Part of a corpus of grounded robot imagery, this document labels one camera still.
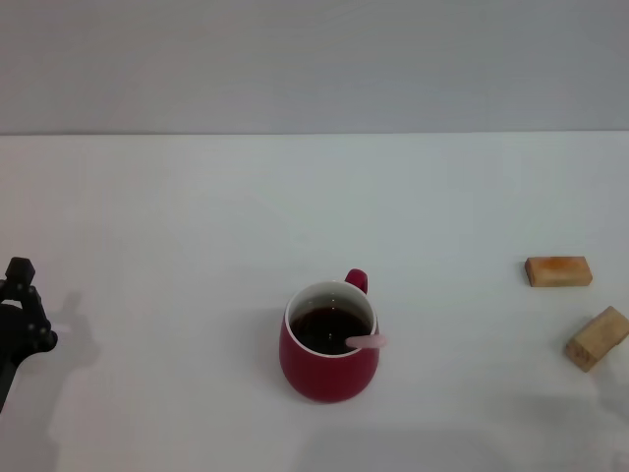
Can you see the plain wooden block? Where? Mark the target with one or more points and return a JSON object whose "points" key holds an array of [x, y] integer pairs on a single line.
{"points": [[594, 339]]}

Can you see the dark coffee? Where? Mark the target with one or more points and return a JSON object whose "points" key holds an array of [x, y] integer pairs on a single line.
{"points": [[324, 329]]}

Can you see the red ceramic mug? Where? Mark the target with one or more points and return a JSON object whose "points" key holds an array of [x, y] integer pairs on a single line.
{"points": [[329, 378]]}

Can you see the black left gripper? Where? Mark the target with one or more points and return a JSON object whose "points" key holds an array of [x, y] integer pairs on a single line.
{"points": [[15, 334]]}

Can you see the wooden block with orange stain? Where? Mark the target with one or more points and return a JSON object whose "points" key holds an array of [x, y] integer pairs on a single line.
{"points": [[557, 271]]}

